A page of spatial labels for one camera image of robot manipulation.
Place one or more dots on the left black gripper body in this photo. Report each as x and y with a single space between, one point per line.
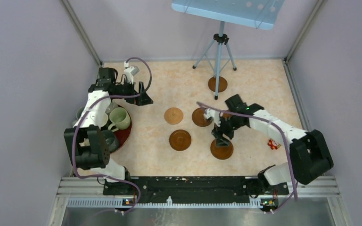
126 89

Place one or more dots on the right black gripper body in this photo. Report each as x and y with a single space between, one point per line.
227 127

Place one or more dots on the dark wooden coaster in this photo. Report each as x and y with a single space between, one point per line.
221 152
180 140
226 115
199 119
222 84

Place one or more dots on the light wooden coaster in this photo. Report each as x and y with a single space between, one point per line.
173 115

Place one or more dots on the dark grey cup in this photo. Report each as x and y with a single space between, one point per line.
111 140

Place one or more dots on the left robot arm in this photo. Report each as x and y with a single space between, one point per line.
86 144

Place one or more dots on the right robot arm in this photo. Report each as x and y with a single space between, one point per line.
308 155

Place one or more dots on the grey ribbed cup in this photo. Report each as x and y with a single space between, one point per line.
113 105

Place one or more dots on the white cup dark inside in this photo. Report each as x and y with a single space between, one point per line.
103 119

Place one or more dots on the light green mug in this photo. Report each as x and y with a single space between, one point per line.
120 119

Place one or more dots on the red round tray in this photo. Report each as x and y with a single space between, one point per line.
122 135

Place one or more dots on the red owl figurine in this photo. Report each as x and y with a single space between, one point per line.
273 144

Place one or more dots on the grey green mug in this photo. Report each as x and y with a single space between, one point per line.
79 113

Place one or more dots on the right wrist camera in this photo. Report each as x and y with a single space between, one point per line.
214 116

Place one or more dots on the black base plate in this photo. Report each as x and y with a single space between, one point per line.
194 190

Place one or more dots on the aluminium frame rail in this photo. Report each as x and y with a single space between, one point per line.
88 193

